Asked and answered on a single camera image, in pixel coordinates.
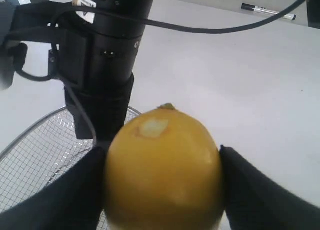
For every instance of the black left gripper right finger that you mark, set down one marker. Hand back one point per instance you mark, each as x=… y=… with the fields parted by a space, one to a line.
x=254 y=201

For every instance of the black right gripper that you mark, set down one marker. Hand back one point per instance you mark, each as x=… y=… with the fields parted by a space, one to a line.
x=98 y=67

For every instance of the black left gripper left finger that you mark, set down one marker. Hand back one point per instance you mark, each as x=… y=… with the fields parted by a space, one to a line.
x=74 y=201

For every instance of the yellow lemon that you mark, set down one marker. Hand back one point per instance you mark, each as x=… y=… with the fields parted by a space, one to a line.
x=163 y=170

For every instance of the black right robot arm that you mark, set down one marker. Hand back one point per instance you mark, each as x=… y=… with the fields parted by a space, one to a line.
x=104 y=15

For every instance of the black white marker pen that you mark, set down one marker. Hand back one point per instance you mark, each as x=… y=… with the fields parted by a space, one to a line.
x=263 y=10

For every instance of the oval wire mesh basket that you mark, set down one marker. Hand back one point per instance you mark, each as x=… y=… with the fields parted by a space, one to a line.
x=41 y=155

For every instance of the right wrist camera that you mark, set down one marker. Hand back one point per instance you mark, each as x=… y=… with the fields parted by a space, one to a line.
x=33 y=22

